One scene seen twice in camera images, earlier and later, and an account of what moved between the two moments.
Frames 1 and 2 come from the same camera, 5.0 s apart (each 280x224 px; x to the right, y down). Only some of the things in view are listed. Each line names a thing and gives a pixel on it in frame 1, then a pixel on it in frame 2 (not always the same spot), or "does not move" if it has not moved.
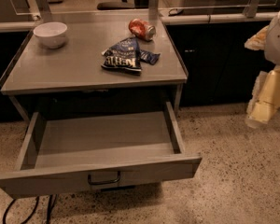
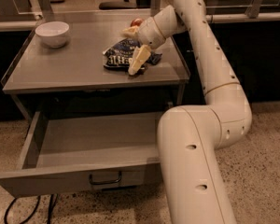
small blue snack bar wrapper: [148, 57] does not move
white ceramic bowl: [51, 35] does not move
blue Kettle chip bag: [123, 55] does not move
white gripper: [278, 39] -> [148, 34]
